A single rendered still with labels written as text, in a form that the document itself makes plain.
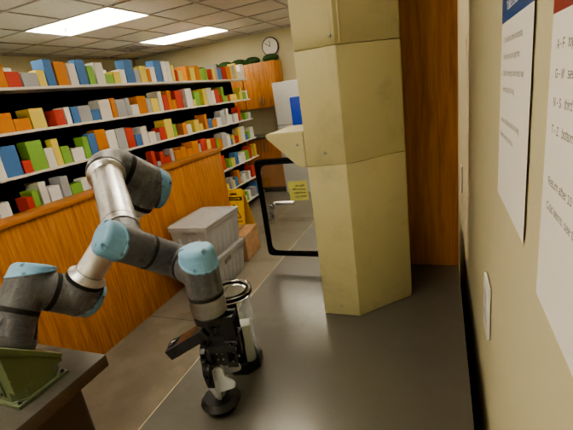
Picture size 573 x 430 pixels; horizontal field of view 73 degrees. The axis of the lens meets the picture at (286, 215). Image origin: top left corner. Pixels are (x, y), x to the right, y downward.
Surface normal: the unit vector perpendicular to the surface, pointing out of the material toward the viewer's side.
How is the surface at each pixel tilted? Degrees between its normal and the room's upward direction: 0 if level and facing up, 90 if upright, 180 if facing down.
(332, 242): 90
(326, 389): 0
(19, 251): 90
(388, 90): 90
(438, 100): 90
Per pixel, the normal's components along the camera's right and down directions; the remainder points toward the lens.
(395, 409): -0.14, -0.95
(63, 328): 0.93, -0.02
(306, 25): -0.26, 0.33
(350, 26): 0.40, 0.22
